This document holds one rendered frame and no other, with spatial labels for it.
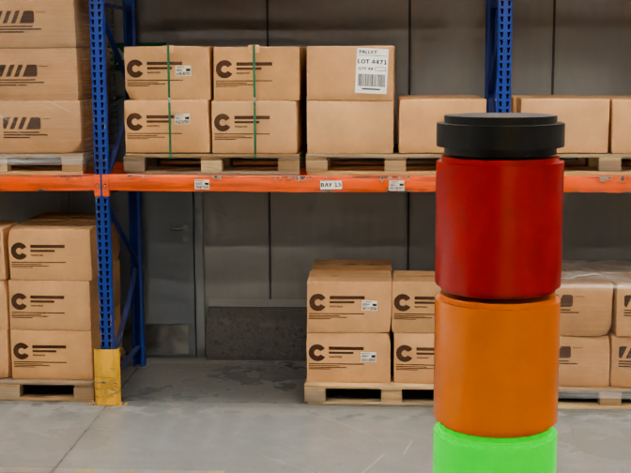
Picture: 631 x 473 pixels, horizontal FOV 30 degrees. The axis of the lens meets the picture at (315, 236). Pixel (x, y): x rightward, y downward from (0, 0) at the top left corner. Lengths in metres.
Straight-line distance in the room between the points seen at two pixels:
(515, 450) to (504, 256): 0.08
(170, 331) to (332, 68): 2.80
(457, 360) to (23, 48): 7.83
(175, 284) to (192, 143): 1.76
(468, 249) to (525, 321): 0.04
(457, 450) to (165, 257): 9.02
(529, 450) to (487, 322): 0.05
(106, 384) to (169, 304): 1.42
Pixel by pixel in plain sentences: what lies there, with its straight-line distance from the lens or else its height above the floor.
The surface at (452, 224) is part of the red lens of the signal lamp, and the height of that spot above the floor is 2.30.
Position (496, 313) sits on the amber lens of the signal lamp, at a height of 2.27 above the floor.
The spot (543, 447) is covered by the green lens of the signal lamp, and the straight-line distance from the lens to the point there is 0.48.
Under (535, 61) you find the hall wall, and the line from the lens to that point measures 9.30.
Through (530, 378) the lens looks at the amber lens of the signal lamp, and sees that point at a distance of 0.46.
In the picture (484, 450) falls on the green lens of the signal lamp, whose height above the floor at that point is 2.21.
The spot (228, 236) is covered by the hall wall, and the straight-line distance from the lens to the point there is 9.43.
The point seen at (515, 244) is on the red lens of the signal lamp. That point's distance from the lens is 0.45.
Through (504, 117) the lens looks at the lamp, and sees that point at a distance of 0.45.
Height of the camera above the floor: 2.36
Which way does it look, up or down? 8 degrees down
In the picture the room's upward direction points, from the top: straight up
